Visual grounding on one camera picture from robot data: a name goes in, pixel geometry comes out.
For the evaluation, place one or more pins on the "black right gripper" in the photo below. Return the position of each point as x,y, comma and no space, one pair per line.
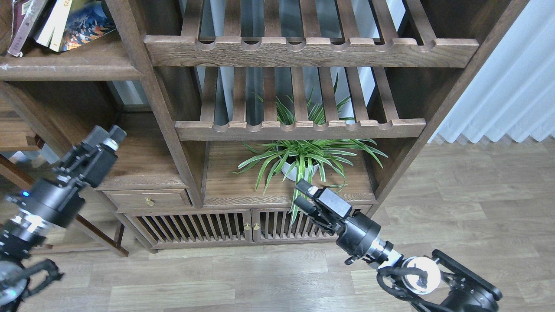
329,212

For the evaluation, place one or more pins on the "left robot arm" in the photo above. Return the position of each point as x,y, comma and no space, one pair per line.
19,236

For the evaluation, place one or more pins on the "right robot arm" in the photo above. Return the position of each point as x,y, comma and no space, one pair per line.
430,284

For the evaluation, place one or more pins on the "colourful cover paperback book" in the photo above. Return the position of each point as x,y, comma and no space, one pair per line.
82,22

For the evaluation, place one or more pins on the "dark wooden bookshelf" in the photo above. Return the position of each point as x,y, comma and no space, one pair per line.
189,81

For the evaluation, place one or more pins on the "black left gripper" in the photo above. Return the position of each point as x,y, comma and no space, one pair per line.
85,164

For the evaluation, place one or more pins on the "white plant pot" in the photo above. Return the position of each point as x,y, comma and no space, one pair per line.
289,170

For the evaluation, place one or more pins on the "white curtain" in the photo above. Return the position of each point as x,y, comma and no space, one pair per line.
512,96

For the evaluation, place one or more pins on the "yellow green book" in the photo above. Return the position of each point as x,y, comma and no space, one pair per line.
45,28

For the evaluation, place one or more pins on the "maroon book white characters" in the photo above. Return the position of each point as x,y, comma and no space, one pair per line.
31,12

